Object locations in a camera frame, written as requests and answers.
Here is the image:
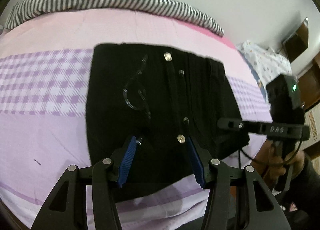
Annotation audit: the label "black pants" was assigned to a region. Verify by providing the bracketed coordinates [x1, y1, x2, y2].
[86, 44, 249, 202]

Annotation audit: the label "person right hand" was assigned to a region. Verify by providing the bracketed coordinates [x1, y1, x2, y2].
[250, 140, 305, 189]

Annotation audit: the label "wooden wardrobe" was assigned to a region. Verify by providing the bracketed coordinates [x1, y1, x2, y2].
[298, 53, 319, 159]

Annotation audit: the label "white dotted pillow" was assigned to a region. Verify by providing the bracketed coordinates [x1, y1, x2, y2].
[236, 40, 292, 89]

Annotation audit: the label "pink purple bed sheet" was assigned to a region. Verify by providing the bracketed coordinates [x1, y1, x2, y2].
[1, 8, 272, 227]

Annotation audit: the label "grey white striped blanket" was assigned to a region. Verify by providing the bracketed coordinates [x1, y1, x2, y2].
[4, 0, 225, 37]

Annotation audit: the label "black cable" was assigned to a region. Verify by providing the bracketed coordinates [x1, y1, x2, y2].
[237, 129, 304, 171]

